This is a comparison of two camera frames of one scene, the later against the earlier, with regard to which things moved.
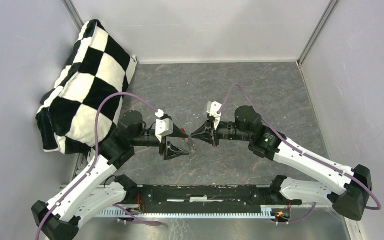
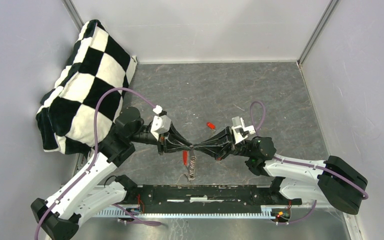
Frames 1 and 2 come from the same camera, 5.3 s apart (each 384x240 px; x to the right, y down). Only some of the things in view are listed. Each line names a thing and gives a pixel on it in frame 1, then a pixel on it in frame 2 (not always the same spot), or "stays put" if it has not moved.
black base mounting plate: [205, 198] stays put
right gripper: [208, 128] -> [220, 152]
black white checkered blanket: [99, 64] stays put
